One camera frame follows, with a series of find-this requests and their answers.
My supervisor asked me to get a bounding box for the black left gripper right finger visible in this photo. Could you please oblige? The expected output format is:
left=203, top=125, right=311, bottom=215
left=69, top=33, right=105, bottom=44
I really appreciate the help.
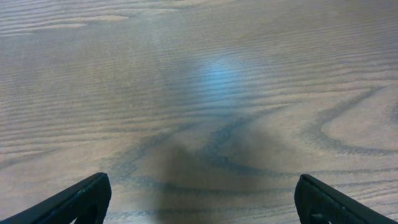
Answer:
left=294, top=174, right=397, bottom=224

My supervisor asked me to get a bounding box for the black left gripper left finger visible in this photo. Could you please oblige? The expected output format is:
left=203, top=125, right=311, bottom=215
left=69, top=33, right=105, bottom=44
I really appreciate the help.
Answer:
left=1, top=172, right=111, bottom=224

